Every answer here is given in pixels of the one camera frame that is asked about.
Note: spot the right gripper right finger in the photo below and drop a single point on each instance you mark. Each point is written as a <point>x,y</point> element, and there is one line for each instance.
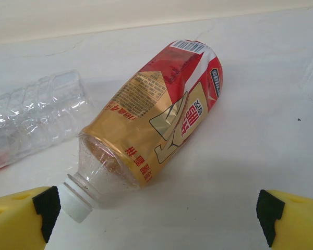
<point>297,224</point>

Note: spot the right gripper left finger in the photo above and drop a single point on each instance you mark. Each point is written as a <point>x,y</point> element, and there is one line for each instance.
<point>13,221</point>

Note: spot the red label clear bottle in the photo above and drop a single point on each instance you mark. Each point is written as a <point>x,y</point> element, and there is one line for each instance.
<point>36,112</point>

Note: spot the red and gold label bottle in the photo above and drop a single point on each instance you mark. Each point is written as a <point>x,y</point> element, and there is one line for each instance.
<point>156,109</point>

